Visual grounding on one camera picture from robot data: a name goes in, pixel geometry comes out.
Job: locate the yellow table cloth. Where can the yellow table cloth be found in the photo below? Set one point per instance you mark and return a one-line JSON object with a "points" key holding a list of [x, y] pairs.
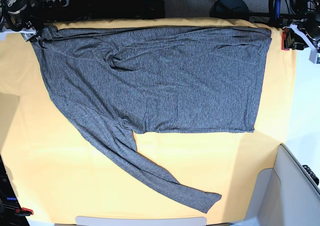
{"points": [[60, 176]]}

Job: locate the red black clamp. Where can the red black clamp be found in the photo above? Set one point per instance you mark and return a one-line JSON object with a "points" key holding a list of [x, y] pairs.
{"points": [[23, 212]]}

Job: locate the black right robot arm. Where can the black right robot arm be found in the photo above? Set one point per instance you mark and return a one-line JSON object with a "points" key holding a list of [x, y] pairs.
{"points": [[27, 7]]}

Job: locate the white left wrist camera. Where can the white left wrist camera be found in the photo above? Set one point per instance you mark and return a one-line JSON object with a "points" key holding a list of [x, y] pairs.
{"points": [[313, 53]]}

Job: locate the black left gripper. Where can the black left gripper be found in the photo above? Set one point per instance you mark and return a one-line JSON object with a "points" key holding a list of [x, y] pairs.
{"points": [[311, 26]]}

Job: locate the red clamp at table edge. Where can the red clamp at table edge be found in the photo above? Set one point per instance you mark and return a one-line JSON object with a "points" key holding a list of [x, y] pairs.
{"points": [[284, 45]]}

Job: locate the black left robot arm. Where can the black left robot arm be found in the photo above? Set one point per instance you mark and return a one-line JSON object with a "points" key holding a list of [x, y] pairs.
{"points": [[303, 9]]}

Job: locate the black round chair base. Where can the black round chair base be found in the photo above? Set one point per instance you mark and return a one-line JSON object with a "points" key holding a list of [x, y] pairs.
{"points": [[230, 9]]}

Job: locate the grey long-sleeve T-shirt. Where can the grey long-sleeve T-shirt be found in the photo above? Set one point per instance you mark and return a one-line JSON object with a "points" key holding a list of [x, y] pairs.
{"points": [[111, 83]]}

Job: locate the white power strip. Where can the white power strip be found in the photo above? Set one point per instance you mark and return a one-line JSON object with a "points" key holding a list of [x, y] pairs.
{"points": [[55, 3]]}

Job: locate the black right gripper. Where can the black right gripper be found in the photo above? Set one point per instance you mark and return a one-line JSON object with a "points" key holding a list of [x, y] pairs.
{"points": [[19, 21]]}

